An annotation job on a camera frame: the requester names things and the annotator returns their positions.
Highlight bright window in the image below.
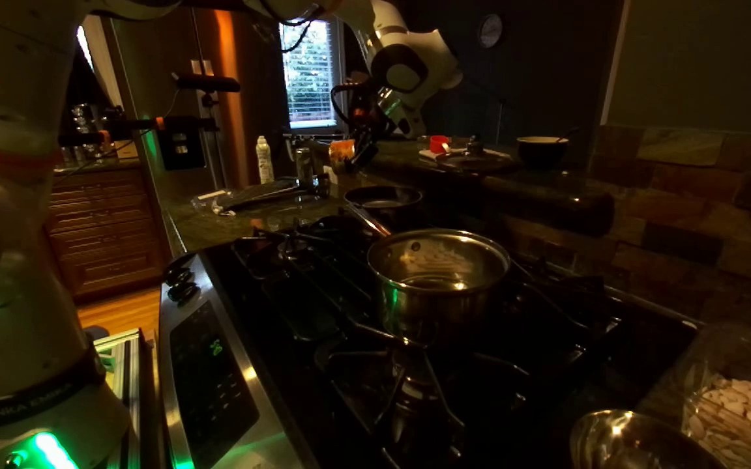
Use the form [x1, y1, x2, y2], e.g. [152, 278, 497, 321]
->
[276, 19, 341, 133]

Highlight round wall clock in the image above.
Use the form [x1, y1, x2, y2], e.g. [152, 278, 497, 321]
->
[476, 11, 505, 51]

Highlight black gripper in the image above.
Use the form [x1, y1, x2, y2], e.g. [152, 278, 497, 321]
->
[347, 81, 411, 145]

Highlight chrome faucet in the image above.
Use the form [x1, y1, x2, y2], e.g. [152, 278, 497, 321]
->
[293, 139, 329, 196]

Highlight steel saucepan with handle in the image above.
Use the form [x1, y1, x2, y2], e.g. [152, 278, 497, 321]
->
[338, 200, 514, 347]

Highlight black gas stove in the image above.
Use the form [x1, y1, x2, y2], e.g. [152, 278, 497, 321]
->
[156, 205, 705, 469]

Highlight black camera on tripod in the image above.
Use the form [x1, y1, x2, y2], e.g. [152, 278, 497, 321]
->
[171, 74, 246, 93]

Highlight metal utensil holder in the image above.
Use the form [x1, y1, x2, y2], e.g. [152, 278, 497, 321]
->
[67, 101, 106, 141]

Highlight black box white label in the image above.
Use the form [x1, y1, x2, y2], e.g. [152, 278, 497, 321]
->
[158, 127, 205, 171]

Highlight red cup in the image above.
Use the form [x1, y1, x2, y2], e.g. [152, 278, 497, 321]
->
[426, 133, 454, 160]

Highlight kitchen sink with faucet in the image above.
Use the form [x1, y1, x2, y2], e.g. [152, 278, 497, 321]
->
[190, 178, 308, 216]

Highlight black stove knob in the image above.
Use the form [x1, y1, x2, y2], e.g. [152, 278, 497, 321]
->
[163, 262, 195, 286]
[169, 281, 204, 307]

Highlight glass bowl at corner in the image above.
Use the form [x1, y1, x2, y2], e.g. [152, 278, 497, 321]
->
[565, 403, 731, 469]

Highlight raised stone bar counter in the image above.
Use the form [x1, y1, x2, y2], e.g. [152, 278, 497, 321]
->
[356, 139, 617, 240]

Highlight brown wooden post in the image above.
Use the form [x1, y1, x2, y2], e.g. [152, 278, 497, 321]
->
[214, 8, 253, 189]

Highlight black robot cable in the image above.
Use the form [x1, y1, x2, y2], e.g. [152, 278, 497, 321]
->
[329, 81, 371, 133]

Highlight dark bowl white rim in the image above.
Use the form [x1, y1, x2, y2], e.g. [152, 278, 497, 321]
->
[517, 133, 570, 171]

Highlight white plastic bottle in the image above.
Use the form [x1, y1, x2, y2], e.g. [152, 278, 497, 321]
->
[253, 133, 276, 188]

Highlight black frying pan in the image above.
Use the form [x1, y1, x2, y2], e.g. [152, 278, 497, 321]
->
[341, 180, 427, 219]

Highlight brown wooden cabinet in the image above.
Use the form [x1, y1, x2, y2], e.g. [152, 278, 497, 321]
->
[44, 163, 175, 303]

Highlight glass jar white pieces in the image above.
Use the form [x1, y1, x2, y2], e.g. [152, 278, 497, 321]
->
[638, 321, 751, 469]

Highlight metal dish rack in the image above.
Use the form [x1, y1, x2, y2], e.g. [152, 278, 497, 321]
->
[58, 141, 122, 170]

